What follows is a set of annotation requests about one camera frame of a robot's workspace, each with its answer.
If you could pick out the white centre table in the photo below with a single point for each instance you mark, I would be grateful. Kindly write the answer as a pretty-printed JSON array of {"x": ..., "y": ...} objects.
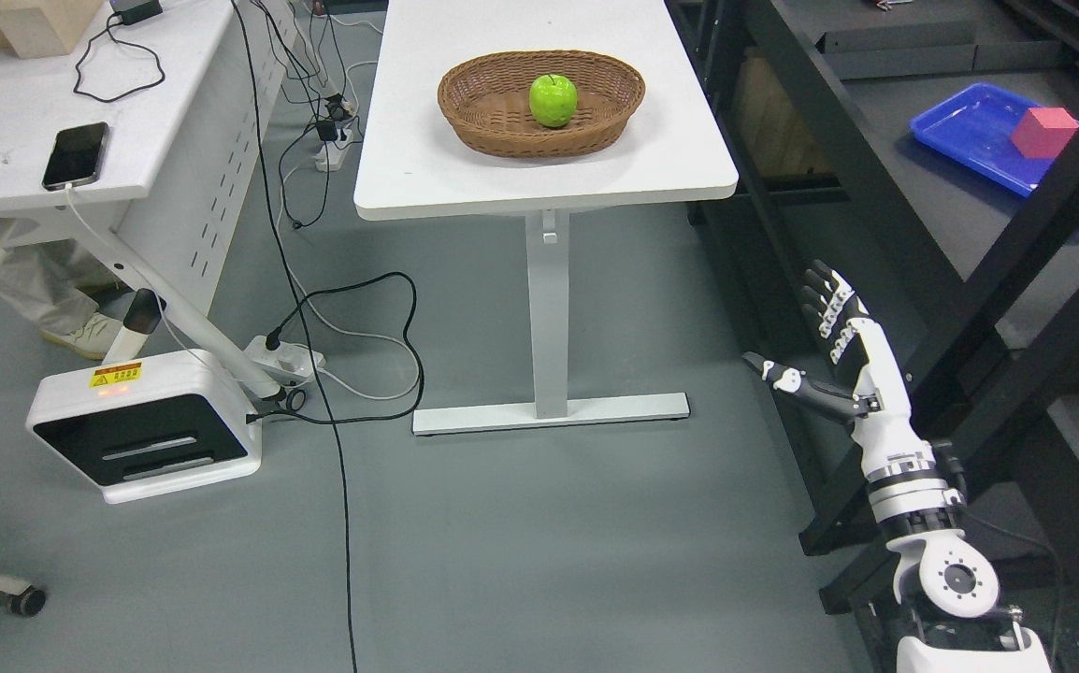
[{"x": 413, "y": 166}]

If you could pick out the red cube block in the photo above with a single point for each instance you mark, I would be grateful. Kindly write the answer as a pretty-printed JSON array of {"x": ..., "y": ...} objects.
[{"x": 1043, "y": 132}]

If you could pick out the blue plastic tray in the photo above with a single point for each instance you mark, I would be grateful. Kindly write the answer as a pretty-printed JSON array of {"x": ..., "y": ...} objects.
[{"x": 973, "y": 127}]

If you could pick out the green apple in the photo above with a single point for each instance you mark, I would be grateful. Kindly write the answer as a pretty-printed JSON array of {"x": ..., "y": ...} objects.
[{"x": 553, "y": 100}]

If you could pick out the black smartphone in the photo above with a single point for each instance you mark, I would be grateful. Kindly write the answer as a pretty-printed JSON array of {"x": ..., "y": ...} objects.
[{"x": 76, "y": 156}]

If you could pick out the brown wicker basket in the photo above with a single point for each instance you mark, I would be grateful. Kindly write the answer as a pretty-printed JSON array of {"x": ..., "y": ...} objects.
[{"x": 485, "y": 101}]

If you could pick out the person leg and shoe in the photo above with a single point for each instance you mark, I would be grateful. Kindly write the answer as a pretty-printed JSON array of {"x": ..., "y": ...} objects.
[{"x": 52, "y": 285}]

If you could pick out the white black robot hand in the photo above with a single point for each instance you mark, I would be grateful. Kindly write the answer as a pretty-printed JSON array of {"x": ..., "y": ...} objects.
[{"x": 848, "y": 335}]

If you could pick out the white left desk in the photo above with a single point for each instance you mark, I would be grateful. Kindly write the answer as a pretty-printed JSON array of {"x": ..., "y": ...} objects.
[{"x": 178, "y": 161}]

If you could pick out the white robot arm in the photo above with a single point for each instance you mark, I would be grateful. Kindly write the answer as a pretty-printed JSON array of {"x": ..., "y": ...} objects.
[{"x": 948, "y": 593}]

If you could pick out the white floor power strip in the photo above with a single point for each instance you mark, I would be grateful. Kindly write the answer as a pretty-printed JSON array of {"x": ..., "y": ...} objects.
[{"x": 291, "y": 364}]

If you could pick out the black power adapter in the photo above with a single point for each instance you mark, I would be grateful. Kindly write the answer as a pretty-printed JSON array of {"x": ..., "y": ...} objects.
[{"x": 129, "y": 12}]

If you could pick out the white black base unit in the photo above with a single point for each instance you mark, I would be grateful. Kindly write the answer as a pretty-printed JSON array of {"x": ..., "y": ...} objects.
[{"x": 157, "y": 425}]

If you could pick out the white far power strip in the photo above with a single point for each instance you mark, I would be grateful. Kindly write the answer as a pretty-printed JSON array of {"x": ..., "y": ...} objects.
[{"x": 331, "y": 156}]

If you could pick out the wooden block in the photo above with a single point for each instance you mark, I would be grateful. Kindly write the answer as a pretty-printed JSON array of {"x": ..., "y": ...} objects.
[{"x": 45, "y": 28}]

